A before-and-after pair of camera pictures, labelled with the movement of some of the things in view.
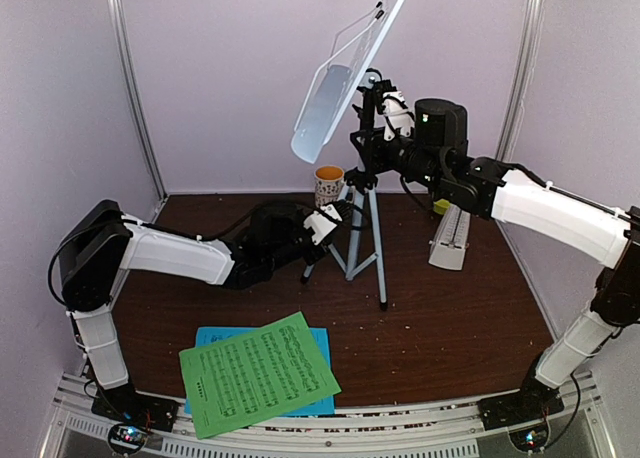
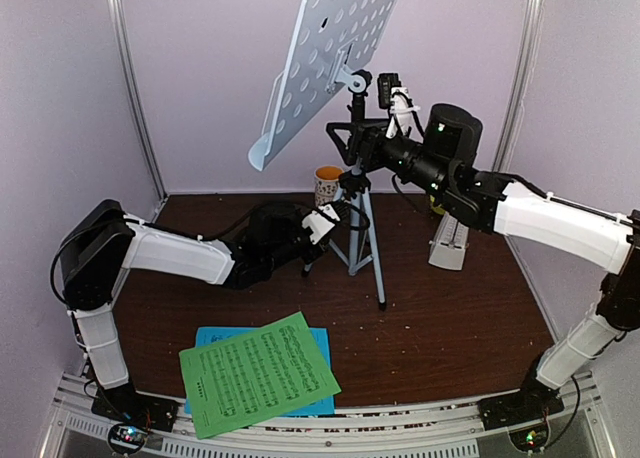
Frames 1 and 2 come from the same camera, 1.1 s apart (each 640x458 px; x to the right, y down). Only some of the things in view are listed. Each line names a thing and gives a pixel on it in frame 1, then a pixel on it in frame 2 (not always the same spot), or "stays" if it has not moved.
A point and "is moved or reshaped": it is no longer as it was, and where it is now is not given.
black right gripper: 370,154 to 373,134
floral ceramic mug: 328,181 stays
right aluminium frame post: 524,66 stays
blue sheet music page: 320,406 stays
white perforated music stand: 352,53 is moved or reshaped
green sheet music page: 255,374 stays
